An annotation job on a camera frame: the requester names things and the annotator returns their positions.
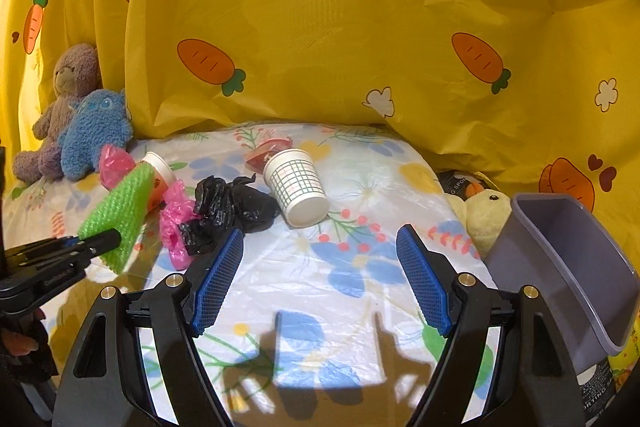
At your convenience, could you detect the yellow duck plush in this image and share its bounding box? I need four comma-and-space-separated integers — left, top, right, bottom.
445, 188, 511, 259

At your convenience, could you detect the white green-grid paper cup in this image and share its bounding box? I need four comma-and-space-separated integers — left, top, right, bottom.
264, 148, 330, 229

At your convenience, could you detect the purple teddy bear plush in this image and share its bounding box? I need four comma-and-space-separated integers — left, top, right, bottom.
13, 43, 102, 184

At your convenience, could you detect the yellow carrot print curtain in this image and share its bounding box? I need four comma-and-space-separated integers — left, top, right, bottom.
1, 0, 639, 237

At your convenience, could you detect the red snack wrapper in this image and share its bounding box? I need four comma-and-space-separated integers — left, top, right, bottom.
245, 136, 293, 173

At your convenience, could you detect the orange fruit print paper cup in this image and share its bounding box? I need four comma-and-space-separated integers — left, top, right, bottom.
142, 152, 177, 213

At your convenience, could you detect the blue fuzzy monster plush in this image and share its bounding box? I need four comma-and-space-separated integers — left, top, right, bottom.
58, 89, 134, 181

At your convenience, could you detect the floral plastic-covered bed sheet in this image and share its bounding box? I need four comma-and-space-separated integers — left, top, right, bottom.
2, 121, 501, 427

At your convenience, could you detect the grey plastic trash bin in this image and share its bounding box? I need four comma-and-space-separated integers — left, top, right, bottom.
485, 194, 639, 373

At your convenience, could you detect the yellow tissue box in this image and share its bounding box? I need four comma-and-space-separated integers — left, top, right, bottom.
608, 317, 640, 391

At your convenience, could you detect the crumpled pink plastic bag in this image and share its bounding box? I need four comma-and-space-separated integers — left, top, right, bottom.
160, 180, 196, 271

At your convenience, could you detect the black crumpled plastic bag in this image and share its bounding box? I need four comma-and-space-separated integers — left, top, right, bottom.
179, 174, 281, 257

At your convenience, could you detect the green bubble wrap piece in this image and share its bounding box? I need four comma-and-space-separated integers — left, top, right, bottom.
78, 162, 154, 274

